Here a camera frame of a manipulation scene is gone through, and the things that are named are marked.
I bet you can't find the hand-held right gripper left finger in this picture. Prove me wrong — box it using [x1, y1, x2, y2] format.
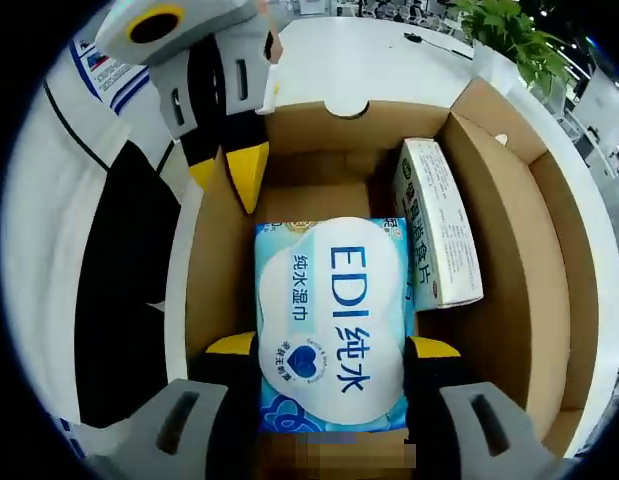
[88, 330, 264, 480]

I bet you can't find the black desk cable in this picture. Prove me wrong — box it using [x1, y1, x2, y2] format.
[402, 31, 473, 56]

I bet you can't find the blue white wall poster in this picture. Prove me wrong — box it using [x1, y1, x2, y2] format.
[68, 37, 151, 115]

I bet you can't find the black device cable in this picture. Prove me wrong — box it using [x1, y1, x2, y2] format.
[42, 79, 115, 172]

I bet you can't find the green potted plant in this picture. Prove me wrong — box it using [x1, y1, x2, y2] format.
[451, 0, 573, 106]

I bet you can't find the person's left hand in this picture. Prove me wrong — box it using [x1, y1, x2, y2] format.
[256, 0, 284, 65]

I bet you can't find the brown cardboard shoe box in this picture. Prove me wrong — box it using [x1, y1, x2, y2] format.
[185, 76, 601, 460]

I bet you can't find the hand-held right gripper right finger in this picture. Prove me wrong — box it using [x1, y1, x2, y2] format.
[402, 335, 573, 480]

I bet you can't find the white medicine box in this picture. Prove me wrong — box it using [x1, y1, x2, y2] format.
[391, 137, 485, 310]

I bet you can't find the light blue soft wipes pack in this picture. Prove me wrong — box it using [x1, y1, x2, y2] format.
[252, 215, 419, 435]

